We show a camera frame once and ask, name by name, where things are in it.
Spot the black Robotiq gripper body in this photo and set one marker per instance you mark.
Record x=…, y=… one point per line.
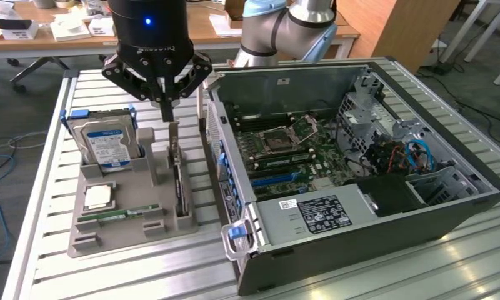
x=149, y=31

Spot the black graphics card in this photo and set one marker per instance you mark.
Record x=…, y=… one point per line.
x=178, y=181

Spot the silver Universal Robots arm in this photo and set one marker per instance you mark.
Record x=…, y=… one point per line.
x=266, y=34

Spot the white box with label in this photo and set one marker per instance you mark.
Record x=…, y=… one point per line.
x=101, y=28

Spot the white paper stack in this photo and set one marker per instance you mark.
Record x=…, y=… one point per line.
x=224, y=26

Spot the white open cardboard box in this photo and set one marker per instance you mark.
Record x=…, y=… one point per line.
x=68, y=31

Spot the hard disk in blue carrier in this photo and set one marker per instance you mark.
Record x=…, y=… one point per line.
x=104, y=140

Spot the brown cardboard box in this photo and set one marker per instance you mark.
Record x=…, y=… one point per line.
x=233, y=9

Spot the black chair base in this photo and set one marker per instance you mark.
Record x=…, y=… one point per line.
x=37, y=68

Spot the black RAM slot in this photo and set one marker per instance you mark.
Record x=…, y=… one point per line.
x=266, y=125
x=266, y=118
x=274, y=171

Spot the tape roll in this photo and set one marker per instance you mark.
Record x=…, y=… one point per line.
x=62, y=3

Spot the wooden desk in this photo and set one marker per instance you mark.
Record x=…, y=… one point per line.
x=33, y=43

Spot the grey metal cup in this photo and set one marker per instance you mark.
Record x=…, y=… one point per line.
x=44, y=3

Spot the white box with black lid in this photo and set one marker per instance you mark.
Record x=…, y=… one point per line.
x=20, y=32

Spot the CPU socket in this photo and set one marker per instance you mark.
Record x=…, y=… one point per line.
x=278, y=140

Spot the metal socket cover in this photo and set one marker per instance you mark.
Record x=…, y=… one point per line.
x=305, y=128

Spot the grey parts rack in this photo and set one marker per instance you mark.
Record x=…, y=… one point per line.
x=129, y=187

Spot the silver CPU chip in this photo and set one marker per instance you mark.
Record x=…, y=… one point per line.
x=100, y=197

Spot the blue expansion slot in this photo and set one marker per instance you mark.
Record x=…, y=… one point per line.
x=274, y=179

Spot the black rear label sticker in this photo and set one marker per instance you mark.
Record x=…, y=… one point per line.
x=229, y=200

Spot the metal drive cage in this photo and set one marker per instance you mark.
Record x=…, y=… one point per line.
x=357, y=125

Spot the green RAM stick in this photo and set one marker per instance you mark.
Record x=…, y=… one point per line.
x=120, y=214

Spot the green motherboard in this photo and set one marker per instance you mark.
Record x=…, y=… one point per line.
x=329, y=172

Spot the wooden cabinet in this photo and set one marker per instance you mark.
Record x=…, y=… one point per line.
x=400, y=31

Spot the blue case release tab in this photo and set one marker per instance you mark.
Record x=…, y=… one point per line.
x=236, y=233

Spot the grey power supply unit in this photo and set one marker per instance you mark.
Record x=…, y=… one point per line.
x=282, y=225

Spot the white floor device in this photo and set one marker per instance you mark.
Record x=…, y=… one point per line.
x=437, y=50

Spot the black power adapter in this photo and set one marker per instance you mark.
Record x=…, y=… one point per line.
x=441, y=69

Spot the black open PC case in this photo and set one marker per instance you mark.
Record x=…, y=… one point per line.
x=357, y=250

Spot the metal disk bay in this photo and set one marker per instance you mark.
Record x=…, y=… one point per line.
x=441, y=184

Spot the black intrusion switch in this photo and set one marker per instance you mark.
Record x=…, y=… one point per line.
x=222, y=120

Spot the white desk frame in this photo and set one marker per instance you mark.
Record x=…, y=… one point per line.
x=463, y=31

